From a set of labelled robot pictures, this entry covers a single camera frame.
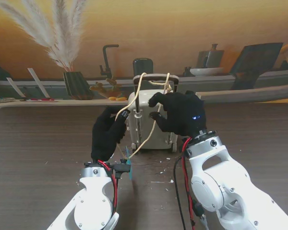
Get dark slanted board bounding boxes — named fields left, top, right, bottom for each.
left=230, top=42, right=284, bottom=91

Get black left wrist bracket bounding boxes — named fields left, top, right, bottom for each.
left=111, top=158, right=132, bottom=180

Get red berries on plate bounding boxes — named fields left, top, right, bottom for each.
left=26, top=96, right=56, bottom=102

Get long white slanted strip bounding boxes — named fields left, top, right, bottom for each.
left=27, top=68, right=50, bottom=98

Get white pampas grass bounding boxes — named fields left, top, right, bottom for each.
left=0, top=0, right=89, bottom=72

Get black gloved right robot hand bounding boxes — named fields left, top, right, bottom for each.
left=147, top=90, right=207, bottom=138

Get brown coral ornament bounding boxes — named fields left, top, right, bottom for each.
left=90, top=77, right=122, bottom=98

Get beige twisted cord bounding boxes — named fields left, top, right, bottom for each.
left=115, top=72, right=175, bottom=160

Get small beige hard-shell suitcase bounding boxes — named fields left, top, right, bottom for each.
left=126, top=73, right=180, bottom=154

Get right wrist cable bundle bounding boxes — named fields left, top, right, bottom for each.
left=173, top=138, right=209, bottom=230

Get short white slanted strip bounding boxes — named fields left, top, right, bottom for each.
left=6, top=77, right=26, bottom=98

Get dark rounded canister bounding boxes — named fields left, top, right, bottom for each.
left=132, top=57, right=154, bottom=75

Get black kitchen faucet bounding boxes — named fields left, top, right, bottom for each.
left=99, top=44, right=120, bottom=77

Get wrist cable bundle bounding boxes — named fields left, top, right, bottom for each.
left=97, top=160, right=120, bottom=214
left=173, top=138, right=209, bottom=230

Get light wooden shelf board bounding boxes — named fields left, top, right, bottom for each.
left=0, top=96, right=132, bottom=111

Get left wrist cable bundle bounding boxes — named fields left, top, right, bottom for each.
left=97, top=160, right=120, bottom=214

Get white bowl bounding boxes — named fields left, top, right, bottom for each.
left=191, top=67, right=224, bottom=77

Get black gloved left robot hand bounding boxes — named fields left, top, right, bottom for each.
left=90, top=106, right=131, bottom=162

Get teal paper luggage tag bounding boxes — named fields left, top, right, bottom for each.
left=124, top=145, right=133, bottom=180

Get dark green ribbed vase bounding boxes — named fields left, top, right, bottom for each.
left=63, top=71, right=95, bottom=101

